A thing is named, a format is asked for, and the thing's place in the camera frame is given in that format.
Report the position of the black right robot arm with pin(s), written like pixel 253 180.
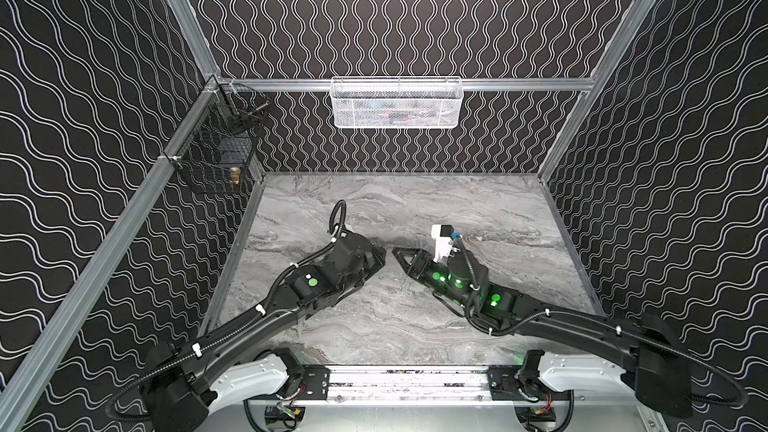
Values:
pixel 652 363

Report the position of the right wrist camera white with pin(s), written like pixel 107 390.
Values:
pixel 447 242

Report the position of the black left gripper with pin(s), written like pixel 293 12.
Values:
pixel 357 259

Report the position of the brass fitting in basket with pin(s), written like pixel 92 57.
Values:
pixel 235 176

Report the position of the white mesh wall basket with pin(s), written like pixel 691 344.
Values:
pixel 396 102

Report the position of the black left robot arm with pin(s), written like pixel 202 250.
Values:
pixel 183 385

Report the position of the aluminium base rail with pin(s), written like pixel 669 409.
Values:
pixel 593 382

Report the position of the black wire wall basket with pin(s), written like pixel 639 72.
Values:
pixel 225 136

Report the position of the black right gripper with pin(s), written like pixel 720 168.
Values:
pixel 424 267

